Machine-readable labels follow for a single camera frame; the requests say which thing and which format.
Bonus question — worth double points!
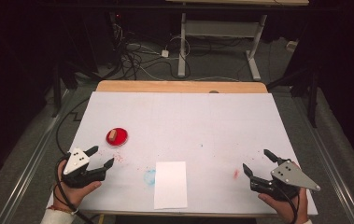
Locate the black equipment tower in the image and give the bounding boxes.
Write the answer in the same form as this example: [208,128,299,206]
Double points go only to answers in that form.
[107,11,128,68]

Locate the metal floor rail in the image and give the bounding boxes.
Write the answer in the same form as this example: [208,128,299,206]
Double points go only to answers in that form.
[291,92,354,224]
[0,89,74,224]

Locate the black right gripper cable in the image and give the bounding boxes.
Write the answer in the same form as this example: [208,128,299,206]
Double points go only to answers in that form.
[272,181,301,224]

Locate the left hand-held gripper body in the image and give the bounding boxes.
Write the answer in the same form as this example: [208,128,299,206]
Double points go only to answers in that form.
[61,147,107,189]

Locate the wooden table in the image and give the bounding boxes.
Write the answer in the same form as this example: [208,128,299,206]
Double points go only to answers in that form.
[78,79,274,218]

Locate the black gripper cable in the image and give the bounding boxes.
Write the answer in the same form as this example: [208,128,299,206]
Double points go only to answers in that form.
[53,155,95,224]
[272,181,301,224]

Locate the small white box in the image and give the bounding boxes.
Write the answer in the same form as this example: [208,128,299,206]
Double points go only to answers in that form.
[286,39,300,52]

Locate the tangle of black floor cables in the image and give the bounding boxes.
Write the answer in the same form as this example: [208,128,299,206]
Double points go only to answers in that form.
[112,24,194,82]

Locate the black floor cable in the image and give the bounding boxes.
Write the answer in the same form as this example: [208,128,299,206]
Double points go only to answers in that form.
[55,97,91,157]

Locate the round red ink pad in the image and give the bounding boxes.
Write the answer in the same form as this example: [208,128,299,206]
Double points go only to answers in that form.
[106,127,129,147]

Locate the white table cover board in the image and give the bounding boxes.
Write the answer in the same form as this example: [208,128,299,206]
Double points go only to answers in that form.
[46,91,319,217]

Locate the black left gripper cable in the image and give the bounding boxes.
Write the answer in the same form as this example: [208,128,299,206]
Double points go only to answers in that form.
[53,155,95,224]

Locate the black metal stand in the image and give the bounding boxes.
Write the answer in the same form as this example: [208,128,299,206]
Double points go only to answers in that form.
[266,65,319,129]
[50,61,79,119]

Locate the person's right hand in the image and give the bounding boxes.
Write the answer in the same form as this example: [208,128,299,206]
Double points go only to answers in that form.
[257,188,310,224]

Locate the orange bead bracelet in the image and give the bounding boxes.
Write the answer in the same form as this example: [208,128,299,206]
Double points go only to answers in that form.
[47,203,79,216]

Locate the white-framed desk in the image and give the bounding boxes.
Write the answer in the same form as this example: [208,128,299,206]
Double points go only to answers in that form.
[164,0,310,82]

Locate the small wooden stamp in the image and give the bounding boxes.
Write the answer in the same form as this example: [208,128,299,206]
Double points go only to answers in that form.
[107,129,119,145]

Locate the white paper sheet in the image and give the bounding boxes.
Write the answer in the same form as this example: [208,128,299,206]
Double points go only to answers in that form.
[153,161,189,210]

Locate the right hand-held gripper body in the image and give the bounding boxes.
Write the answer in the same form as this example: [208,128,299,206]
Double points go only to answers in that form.
[249,159,321,202]

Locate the person's left hand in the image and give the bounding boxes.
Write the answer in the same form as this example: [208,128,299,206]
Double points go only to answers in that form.
[52,160,103,209]

